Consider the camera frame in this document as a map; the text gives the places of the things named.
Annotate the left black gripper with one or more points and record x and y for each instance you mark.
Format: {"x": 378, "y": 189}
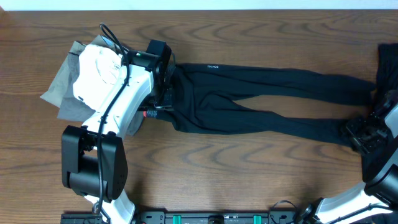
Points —
{"x": 166, "y": 97}

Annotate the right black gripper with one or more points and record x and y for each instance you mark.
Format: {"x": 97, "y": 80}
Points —
{"x": 352, "y": 127}

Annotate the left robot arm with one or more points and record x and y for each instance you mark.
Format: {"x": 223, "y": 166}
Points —
{"x": 94, "y": 163}

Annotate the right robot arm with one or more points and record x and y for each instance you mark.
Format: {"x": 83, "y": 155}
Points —
{"x": 376, "y": 193}

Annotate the white t-shirt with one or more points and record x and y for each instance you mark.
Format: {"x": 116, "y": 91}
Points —
{"x": 99, "y": 69}

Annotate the black garment at right edge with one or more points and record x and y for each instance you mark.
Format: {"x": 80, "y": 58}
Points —
{"x": 386, "y": 78}

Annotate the grey folded garment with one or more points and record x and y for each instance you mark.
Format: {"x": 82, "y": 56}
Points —
{"x": 65, "y": 99}

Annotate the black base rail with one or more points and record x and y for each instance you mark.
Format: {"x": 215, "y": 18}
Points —
{"x": 276, "y": 215}

